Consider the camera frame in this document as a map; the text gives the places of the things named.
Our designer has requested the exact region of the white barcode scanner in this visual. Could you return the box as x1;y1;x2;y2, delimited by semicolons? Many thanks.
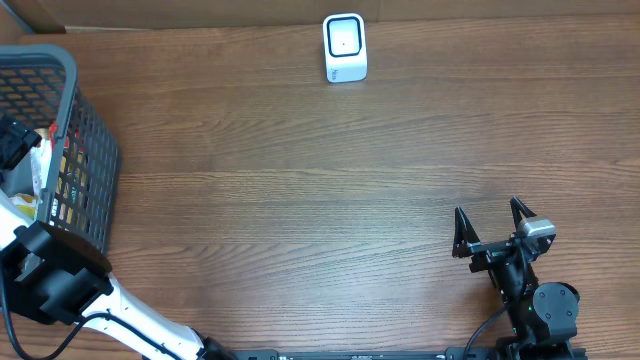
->
322;13;368;83

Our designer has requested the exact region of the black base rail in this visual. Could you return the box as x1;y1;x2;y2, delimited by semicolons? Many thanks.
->
234;347;589;360

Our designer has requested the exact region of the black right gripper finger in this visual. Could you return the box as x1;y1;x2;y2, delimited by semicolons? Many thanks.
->
452;206;480;258
510;196;537;233

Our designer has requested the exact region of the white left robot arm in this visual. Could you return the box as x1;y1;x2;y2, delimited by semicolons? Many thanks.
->
1;195;233;359

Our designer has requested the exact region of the dark grey plastic basket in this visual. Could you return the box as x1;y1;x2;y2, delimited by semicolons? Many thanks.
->
1;45;121;253

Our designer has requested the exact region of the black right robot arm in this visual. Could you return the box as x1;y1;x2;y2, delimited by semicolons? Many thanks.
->
450;197;587;359

